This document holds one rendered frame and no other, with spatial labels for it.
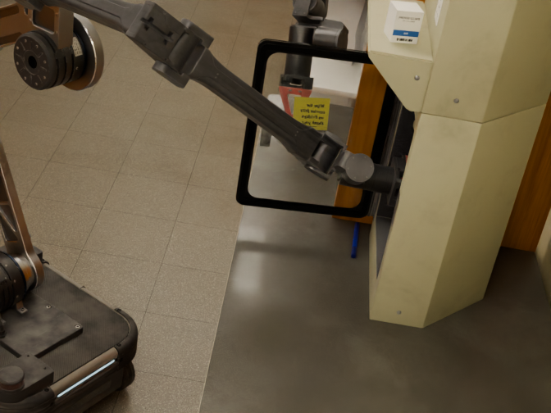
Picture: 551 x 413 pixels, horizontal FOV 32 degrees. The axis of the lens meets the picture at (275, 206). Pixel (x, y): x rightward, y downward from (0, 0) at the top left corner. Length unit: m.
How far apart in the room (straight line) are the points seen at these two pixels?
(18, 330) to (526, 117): 1.66
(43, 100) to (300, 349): 3.11
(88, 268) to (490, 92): 2.17
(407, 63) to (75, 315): 1.61
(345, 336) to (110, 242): 1.96
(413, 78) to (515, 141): 0.28
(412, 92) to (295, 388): 0.57
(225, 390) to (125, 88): 3.35
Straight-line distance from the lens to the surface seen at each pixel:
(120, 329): 2.93
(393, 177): 1.93
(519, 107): 1.81
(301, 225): 2.20
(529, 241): 2.32
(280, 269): 2.04
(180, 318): 3.37
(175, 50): 1.75
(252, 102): 1.82
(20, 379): 2.64
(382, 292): 1.91
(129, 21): 1.74
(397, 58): 1.67
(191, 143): 4.46
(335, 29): 2.05
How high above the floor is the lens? 2.11
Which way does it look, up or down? 31 degrees down
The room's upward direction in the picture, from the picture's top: 10 degrees clockwise
